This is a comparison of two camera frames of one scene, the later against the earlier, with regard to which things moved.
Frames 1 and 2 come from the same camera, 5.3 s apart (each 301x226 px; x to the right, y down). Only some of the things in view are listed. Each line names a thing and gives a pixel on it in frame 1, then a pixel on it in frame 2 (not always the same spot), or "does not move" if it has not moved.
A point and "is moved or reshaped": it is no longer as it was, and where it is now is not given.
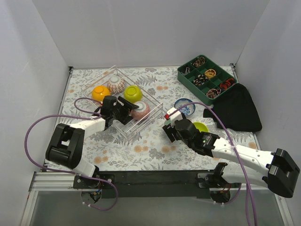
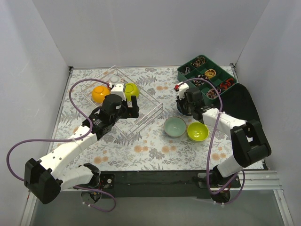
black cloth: [236, 109] does not move
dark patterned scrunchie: [213, 93] does not move
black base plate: [154, 184] does not move
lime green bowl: [132, 93] is moved or reshaped
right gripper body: [170, 131] to [184, 107]
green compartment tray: [204, 78] does not move
